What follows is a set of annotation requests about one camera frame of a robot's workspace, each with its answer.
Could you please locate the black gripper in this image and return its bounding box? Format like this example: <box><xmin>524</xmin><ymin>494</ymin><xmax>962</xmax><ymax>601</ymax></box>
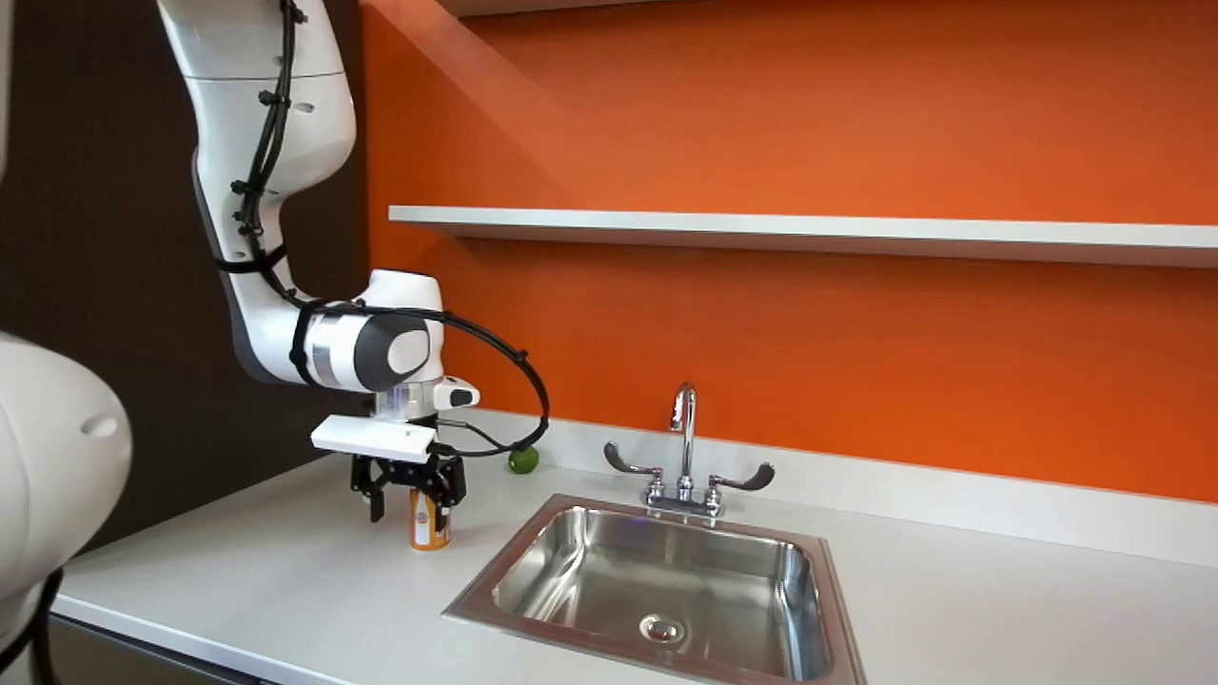
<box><xmin>349</xmin><ymin>447</ymin><xmax>473</xmax><ymax>532</ymax></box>

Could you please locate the small tan bottle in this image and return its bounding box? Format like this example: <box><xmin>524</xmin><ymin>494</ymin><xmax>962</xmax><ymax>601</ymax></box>
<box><xmin>407</xmin><ymin>489</ymin><xmax>453</xmax><ymax>551</ymax></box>

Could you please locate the stainless steel sink basin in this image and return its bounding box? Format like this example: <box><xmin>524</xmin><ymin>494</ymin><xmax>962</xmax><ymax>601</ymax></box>
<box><xmin>442</xmin><ymin>490</ymin><xmax>872</xmax><ymax>685</ymax></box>

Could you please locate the round sink drain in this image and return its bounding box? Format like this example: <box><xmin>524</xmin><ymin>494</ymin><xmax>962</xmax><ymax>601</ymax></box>
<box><xmin>634</xmin><ymin>613</ymin><xmax>693</xmax><ymax>653</ymax></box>

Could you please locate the brown base cabinet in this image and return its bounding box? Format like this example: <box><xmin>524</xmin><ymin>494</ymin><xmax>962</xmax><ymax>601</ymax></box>
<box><xmin>41</xmin><ymin>613</ymin><xmax>273</xmax><ymax>685</ymax></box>

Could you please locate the dark wood cabinet panel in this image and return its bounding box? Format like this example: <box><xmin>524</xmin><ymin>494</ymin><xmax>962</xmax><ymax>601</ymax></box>
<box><xmin>0</xmin><ymin>0</ymin><xmax>378</xmax><ymax>551</ymax></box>

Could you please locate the white backsplash strip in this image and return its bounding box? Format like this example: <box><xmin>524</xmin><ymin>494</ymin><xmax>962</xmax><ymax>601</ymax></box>
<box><xmin>364</xmin><ymin>391</ymin><xmax>1218</xmax><ymax>577</ymax></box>

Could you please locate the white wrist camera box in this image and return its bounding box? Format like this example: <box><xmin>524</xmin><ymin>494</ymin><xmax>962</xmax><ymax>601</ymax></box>
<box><xmin>310</xmin><ymin>410</ymin><xmax>438</xmax><ymax>465</ymax></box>

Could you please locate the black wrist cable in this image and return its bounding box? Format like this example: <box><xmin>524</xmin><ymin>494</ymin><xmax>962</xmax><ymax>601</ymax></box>
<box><xmin>212</xmin><ymin>0</ymin><xmax>557</xmax><ymax>465</ymax></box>

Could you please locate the chrome two-handle faucet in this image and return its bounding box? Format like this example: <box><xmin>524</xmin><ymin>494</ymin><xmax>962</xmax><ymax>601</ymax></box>
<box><xmin>600</xmin><ymin>382</ymin><xmax>779</xmax><ymax>532</ymax></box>

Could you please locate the black base cable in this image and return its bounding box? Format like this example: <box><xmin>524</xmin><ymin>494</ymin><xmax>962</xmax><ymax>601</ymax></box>
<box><xmin>0</xmin><ymin>568</ymin><xmax>67</xmax><ymax>685</ymax></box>

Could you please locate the long white wall shelf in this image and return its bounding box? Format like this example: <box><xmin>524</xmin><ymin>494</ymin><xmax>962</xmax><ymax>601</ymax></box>
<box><xmin>384</xmin><ymin>202</ymin><xmax>1218</xmax><ymax>272</ymax></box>

